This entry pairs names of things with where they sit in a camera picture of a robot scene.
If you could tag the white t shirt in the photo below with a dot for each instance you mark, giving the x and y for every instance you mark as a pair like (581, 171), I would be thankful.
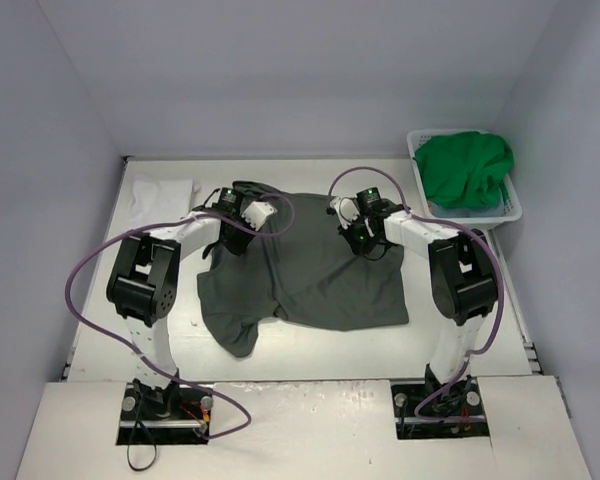
(155, 201)

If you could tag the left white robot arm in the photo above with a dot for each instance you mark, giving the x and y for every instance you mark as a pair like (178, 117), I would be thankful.
(144, 280)

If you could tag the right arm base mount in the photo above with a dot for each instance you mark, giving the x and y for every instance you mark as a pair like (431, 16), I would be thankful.
(458, 414)

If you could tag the grey t shirt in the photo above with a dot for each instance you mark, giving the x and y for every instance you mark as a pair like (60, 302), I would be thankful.
(306, 274)

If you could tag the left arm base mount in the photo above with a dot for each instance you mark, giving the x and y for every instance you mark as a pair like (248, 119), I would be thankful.
(184, 419)

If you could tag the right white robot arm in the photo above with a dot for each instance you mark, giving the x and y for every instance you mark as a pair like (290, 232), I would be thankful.
(465, 284)

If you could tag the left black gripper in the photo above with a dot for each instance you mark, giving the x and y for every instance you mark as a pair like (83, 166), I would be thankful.
(233, 239)

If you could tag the light blue t shirt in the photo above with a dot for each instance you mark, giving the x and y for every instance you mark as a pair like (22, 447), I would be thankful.
(464, 212)

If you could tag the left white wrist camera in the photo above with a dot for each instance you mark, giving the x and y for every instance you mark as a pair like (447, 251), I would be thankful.
(257, 213)

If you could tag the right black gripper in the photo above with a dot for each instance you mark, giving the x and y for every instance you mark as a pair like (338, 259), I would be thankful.
(356, 240)

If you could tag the green t shirt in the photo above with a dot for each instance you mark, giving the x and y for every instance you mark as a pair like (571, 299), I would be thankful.
(466, 169)

